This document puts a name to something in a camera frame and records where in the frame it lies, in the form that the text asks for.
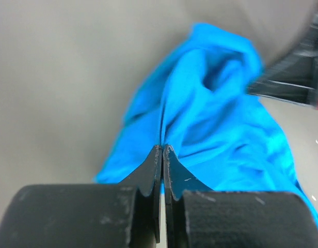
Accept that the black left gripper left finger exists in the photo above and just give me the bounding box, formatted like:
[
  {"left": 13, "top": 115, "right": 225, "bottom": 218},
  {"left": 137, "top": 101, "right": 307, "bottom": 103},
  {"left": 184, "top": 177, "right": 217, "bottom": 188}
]
[{"left": 119, "top": 145, "right": 162, "bottom": 243}]

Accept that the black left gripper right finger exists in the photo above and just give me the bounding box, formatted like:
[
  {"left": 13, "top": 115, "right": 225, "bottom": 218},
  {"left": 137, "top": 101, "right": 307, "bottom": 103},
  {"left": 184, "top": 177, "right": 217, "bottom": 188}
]
[{"left": 162, "top": 145, "right": 211, "bottom": 247}]

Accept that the blue t-shirt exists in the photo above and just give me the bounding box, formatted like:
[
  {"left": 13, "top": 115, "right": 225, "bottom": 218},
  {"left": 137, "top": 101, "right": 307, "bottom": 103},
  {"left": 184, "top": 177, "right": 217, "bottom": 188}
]
[{"left": 95, "top": 23, "right": 318, "bottom": 226}]

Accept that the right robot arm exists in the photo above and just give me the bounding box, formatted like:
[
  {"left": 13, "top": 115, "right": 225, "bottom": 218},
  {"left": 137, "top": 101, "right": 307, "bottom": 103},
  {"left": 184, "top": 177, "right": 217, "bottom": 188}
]
[{"left": 247, "top": 12, "right": 318, "bottom": 110}]

